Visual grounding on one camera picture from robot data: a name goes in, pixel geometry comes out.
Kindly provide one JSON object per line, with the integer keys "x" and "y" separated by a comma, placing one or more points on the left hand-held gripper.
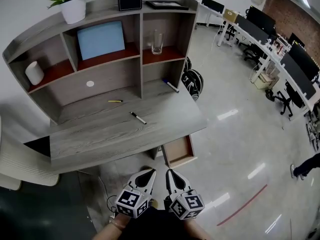
{"x": 131, "y": 201}

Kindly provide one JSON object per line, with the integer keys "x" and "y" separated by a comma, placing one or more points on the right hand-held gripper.
{"x": 186, "y": 202}

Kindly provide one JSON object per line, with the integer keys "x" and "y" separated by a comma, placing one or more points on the wooden drawer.
{"x": 178, "y": 150}

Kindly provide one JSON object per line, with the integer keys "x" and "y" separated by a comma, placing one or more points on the black and white marker pen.
{"x": 138, "y": 117}

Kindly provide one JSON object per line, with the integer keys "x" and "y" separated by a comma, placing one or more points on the yellow pen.
{"x": 115, "y": 101}

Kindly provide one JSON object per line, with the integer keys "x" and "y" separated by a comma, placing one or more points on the blue capped marker pen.
{"x": 170, "y": 85}

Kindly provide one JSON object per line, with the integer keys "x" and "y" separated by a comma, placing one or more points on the person's left forearm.
{"x": 110, "y": 231}

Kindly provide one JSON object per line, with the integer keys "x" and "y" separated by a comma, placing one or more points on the person's right forearm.
{"x": 197, "y": 231}

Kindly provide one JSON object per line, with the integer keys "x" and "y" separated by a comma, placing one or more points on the grey wooden desk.
{"x": 100, "y": 139}

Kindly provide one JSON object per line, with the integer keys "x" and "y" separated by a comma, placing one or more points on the grey wooden desk hutch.
{"x": 112, "y": 72}

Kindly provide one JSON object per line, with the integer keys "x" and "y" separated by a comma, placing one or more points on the black office chair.
{"x": 252, "y": 52}
{"x": 287, "y": 101}

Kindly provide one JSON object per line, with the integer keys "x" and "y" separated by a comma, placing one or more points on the long white office desk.
{"x": 277, "y": 62}

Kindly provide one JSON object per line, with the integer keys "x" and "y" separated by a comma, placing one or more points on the black desk divider panel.
{"x": 297, "y": 76}
{"x": 251, "y": 30}

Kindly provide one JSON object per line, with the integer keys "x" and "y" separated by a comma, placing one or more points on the black desk screen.
{"x": 212, "y": 5}

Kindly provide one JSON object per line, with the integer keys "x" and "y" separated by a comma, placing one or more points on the person's black clothing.
{"x": 155, "y": 226}

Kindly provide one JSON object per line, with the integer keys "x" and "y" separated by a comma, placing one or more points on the white ribbed chair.
{"x": 25, "y": 164}

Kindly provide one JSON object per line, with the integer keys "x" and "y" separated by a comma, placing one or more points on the black helmets pile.
{"x": 193, "y": 84}

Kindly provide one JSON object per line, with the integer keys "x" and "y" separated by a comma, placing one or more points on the white round sticker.
{"x": 90, "y": 83}

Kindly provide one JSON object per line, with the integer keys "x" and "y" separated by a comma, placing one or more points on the beige storage box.
{"x": 265, "y": 81}

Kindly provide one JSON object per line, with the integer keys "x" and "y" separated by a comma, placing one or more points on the clear drinking glass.
{"x": 157, "y": 44}

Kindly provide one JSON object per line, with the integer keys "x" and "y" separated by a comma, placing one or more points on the white cylinder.
{"x": 34, "y": 72}

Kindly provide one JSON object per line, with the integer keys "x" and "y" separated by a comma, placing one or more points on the light blue board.
{"x": 100, "y": 40}

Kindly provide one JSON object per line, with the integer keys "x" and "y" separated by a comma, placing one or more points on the cardboard box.
{"x": 229, "y": 14}

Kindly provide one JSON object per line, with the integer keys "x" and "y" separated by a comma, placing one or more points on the black computer monitor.
{"x": 261, "y": 19}

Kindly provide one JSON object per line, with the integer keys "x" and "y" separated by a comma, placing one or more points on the green plant in white pot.
{"x": 73, "y": 9}

